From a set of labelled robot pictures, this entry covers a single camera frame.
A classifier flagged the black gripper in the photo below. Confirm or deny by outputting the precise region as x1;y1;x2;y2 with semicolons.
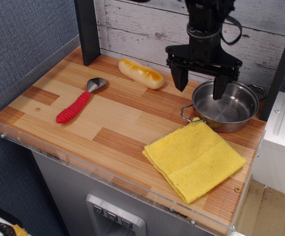
165;24;242;100

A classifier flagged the silver metal pan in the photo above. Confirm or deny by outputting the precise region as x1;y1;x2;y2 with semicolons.
181;82;267;133

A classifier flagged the yellow cloth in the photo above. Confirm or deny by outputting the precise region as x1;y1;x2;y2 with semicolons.
142;117;246;204

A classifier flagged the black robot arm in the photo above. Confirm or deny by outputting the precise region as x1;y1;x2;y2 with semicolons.
165;0;243;100

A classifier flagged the toy bread roll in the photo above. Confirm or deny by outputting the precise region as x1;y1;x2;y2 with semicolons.
118;59;165;89

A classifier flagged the white ribbed box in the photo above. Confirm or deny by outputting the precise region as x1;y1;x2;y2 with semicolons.
252;92;285;194

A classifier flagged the silver button panel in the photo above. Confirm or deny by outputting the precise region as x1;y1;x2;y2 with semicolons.
86;194;147;236

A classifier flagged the grey toy cabinet front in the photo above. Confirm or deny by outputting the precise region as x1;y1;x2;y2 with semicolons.
33;152;209;236

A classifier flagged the clear acrylic table guard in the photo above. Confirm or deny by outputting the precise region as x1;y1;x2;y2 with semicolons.
0;38;265;236

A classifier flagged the yellow black object corner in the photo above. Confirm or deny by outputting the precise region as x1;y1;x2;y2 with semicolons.
0;222;29;236

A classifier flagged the dark right shelf post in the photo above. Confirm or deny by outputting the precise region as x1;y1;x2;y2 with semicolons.
259;48;285;121

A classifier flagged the dark shelf post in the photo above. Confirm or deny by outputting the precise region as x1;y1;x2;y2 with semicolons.
259;48;285;121
74;0;101;66

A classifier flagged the red handled metal spoon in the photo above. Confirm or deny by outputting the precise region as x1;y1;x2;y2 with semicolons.
56;78;107;123

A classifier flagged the dark left shelf post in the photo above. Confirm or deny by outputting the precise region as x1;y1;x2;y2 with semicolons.
74;0;101;66

